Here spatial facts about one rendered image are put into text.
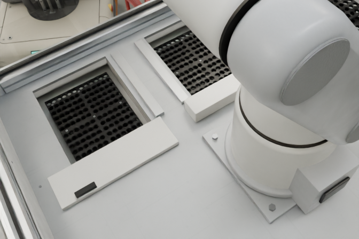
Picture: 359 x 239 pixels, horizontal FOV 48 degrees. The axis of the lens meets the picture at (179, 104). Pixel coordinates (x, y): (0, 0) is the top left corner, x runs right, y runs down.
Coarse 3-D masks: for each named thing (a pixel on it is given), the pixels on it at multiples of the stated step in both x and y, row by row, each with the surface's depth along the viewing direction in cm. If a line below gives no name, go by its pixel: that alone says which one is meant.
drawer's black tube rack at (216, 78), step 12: (192, 36) 113; (168, 48) 110; (180, 48) 110; (192, 48) 111; (204, 48) 111; (168, 60) 109; (180, 60) 108; (192, 60) 108; (204, 60) 107; (216, 60) 107; (180, 72) 105; (192, 72) 105; (204, 72) 105; (216, 72) 105; (228, 72) 105; (192, 84) 103; (204, 84) 103
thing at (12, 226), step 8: (0, 192) 65; (0, 200) 62; (0, 208) 60; (8, 208) 65; (0, 216) 57; (8, 216) 62; (0, 224) 55; (8, 224) 59; (0, 232) 53; (8, 232) 57; (16, 232) 61
